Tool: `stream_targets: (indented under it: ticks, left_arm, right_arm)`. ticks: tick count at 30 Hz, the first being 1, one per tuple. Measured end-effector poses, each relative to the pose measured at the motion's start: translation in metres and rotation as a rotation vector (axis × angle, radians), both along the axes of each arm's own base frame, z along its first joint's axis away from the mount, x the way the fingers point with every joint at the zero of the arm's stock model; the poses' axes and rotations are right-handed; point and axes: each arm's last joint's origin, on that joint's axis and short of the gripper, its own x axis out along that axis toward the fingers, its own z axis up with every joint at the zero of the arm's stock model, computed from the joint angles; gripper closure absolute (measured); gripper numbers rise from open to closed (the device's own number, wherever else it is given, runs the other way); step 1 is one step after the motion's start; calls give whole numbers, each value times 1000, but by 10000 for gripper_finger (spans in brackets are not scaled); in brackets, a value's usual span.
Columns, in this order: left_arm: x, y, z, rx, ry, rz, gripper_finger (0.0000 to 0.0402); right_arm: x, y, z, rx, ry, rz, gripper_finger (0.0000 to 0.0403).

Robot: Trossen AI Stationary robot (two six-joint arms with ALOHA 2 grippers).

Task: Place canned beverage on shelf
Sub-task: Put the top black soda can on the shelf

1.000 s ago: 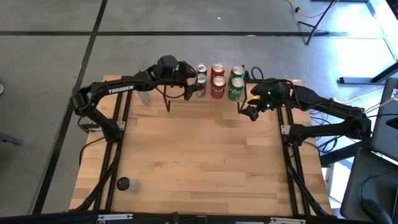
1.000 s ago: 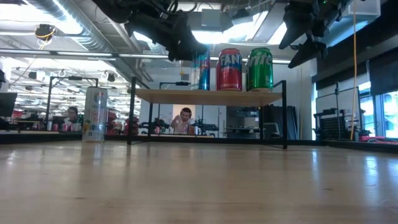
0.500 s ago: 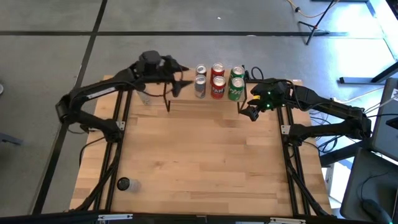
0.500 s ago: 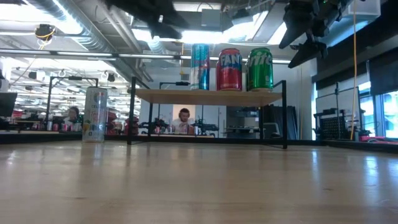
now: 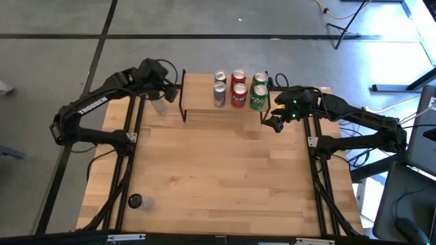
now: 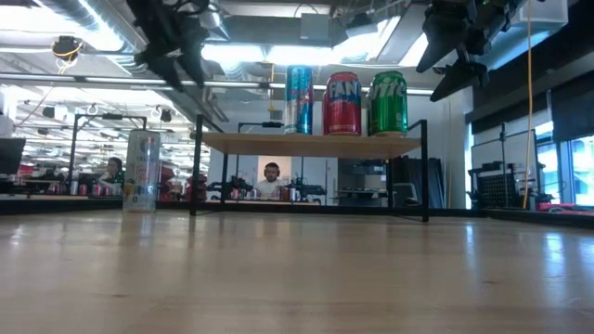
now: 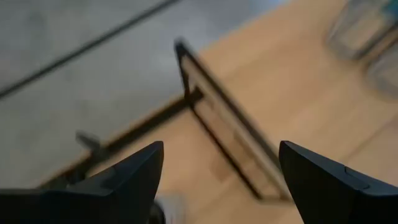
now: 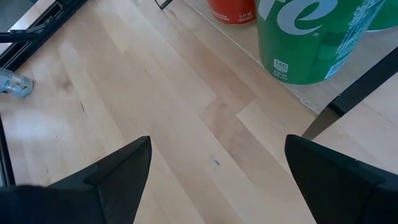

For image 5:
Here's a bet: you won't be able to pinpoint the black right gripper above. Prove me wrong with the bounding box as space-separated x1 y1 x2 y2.
262 86 316 133

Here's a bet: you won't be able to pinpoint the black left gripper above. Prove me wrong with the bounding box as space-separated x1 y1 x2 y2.
138 57 180 103

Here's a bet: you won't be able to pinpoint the green Sprite can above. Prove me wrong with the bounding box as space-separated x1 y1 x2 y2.
251 71 269 86
249 84 269 111

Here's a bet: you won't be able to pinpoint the orange red Fanta can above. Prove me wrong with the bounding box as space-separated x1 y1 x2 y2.
230 67 247 86
230 82 249 110

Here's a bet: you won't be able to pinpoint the clear plastic cup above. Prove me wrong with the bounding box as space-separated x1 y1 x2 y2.
149 91 168 116

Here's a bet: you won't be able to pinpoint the blue silver Red Bull can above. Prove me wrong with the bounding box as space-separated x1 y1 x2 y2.
213 69 228 84
213 81 228 108

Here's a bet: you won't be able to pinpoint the black tripod stand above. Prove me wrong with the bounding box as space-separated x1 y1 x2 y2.
326 0 372 50

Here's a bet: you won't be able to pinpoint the black stand base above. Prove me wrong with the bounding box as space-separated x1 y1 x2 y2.
371 67 436 93

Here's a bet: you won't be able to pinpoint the grey side table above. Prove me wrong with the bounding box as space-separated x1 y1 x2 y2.
373 161 436 244

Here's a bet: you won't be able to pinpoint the grey panel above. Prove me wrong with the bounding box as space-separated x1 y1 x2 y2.
407 84 436 178

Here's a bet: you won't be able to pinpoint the black rig beam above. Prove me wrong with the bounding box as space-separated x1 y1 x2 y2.
0 231 436 245

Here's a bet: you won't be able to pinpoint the white floor object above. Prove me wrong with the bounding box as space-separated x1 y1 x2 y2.
0 80 14 96

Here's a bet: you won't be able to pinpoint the grey metal bar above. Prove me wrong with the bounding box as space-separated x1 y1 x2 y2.
0 144 27 160

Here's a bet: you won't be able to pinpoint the black computer mouse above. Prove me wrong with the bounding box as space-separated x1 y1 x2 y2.
396 217 426 244

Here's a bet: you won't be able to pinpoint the black cable loop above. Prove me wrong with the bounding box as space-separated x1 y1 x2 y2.
274 72 290 88

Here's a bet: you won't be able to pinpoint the wooden shelf with black frame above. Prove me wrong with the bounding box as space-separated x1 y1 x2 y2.
178 69 273 125

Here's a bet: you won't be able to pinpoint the black aluminium frame rails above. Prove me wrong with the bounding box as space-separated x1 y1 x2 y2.
301 115 362 238
81 95 147 235

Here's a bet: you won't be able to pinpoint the black cable bundle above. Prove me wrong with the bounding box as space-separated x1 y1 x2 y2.
340 146 375 169

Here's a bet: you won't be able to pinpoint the orange floor cable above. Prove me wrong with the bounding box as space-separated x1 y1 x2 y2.
313 0 369 21

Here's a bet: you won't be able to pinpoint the white cable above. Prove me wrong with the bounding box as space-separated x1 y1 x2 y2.
366 95 436 115

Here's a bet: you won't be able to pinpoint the silver mounting bracket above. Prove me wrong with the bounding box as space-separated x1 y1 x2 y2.
107 233 146 242
295 238 337 245

